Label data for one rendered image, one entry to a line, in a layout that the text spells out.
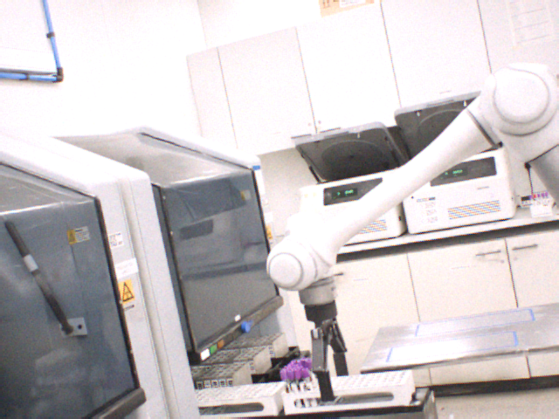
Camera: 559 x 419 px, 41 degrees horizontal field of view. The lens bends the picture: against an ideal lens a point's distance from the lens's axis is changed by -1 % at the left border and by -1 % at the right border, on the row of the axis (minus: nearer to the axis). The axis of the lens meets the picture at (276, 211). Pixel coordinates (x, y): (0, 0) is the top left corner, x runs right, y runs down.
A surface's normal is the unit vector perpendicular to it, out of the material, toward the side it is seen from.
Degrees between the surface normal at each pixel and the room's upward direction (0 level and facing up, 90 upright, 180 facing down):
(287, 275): 93
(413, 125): 142
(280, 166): 90
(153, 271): 90
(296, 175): 90
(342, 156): 148
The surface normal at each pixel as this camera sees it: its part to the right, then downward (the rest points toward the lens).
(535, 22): -0.33, 0.12
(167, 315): 0.92, -0.17
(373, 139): -0.03, 0.90
